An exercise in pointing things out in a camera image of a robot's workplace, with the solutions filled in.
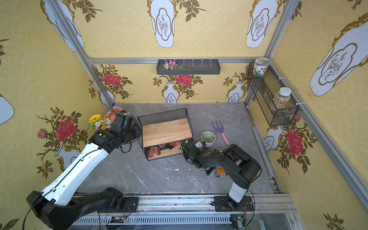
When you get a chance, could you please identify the red tea bag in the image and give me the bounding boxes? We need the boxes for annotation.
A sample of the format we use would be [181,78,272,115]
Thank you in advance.
[169,141,180,148]

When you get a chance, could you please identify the silver black tea bag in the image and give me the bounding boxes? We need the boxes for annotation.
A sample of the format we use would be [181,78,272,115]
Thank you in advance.
[205,167,214,176]

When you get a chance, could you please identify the orange label tea bag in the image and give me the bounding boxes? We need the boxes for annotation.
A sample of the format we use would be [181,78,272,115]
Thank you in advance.
[215,167,228,177]

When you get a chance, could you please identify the red tea bag shelf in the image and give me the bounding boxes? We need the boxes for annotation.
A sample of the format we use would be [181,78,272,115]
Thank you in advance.
[148,146,161,159]

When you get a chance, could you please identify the black wire two-tier shelf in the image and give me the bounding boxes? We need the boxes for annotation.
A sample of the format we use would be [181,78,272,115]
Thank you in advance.
[138,108,193,161]

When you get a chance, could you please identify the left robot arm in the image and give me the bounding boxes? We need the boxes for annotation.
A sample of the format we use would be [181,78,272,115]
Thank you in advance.
[26,111,141,230]

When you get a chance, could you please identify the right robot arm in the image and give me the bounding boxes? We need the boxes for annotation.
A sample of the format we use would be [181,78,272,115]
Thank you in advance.
[181,138,262,205]

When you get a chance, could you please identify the flower bouquet white fence planter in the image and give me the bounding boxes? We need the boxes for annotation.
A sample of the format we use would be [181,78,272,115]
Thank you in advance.
[88,106,123,131]

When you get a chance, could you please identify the small succulent white pot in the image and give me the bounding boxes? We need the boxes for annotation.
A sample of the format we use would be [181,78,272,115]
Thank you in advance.
[201,131,216,149]

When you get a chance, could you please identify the purple garden fork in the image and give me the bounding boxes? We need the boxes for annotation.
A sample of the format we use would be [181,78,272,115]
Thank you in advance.
[212,120,230,146]

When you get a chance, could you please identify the pink flowers in tray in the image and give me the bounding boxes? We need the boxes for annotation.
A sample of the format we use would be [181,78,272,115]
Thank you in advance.
[163,60,184,70]

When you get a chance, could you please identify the small circuit board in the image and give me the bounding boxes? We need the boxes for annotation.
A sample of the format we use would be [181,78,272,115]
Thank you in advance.
[110,216,125,224]

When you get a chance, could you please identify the glass jar white lid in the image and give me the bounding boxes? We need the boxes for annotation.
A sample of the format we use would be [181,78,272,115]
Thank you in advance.
[273,87,292,110]

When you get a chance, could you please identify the green label jar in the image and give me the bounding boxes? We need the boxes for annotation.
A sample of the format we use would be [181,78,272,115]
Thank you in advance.
[253,57,271,77]

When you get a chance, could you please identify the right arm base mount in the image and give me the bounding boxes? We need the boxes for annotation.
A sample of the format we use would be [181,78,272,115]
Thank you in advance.
[211,195,255,212]

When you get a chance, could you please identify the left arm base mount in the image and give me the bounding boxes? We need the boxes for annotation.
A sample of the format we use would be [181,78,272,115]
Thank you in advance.
[98,196,139,213]

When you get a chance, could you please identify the dark wall tray shelf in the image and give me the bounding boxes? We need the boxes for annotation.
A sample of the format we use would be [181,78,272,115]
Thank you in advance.
[156,58,221,75]

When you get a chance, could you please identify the black wire wall basket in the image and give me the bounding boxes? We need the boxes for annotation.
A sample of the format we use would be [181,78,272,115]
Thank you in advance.
[244,63,299,127]

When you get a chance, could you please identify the aluminium rail front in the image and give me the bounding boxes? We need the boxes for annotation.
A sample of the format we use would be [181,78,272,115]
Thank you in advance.
[125,192,297,215]

